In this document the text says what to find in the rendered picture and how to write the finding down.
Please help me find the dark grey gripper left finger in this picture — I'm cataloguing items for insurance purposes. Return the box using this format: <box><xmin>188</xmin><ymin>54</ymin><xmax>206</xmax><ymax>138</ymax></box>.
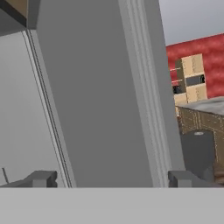
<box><xmin>0</xmin><ymin>170</ymin><xmax>59</xmax><ymax>188</ymax></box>

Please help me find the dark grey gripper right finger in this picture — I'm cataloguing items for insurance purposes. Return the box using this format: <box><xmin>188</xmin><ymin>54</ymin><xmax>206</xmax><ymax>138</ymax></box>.
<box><xmin>167</xmin><ymin>170</ymin><xmax>224</xmax><ymax>188</ymax></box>

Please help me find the tan dining counter island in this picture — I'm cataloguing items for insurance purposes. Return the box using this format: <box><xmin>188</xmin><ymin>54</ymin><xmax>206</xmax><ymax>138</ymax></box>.
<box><xmin>174</xmin><ymin>96</ymin><xmax>224</xmax><ymax>179</ymax></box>

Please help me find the light grey fridge door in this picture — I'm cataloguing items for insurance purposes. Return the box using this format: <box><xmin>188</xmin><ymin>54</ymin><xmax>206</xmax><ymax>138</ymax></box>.
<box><xmin>0</xmin><ymin>29</ymin><xmax>73</xmax><ymax>188</ymax></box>

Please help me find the grey round stool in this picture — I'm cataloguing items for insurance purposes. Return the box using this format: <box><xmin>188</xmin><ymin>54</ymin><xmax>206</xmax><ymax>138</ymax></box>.
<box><xmin>179</xmin><ymin>129</ymin><xmax>217</xmax><ymax>184</ymax></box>

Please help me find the tan tall cupboard with oven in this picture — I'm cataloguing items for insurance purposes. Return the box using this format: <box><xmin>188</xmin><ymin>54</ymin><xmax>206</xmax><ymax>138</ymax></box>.
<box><xmin>170</xmin><ymin>52</ymin><xmax>209</xmax><ymax>108</ymax></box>

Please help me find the brown overhead cupboard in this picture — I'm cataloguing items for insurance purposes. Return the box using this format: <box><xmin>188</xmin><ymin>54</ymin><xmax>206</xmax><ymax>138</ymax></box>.
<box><xmin>0</xmin><ymin>0</ymin><xmax>42</xmax><ymax>38</ymax></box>

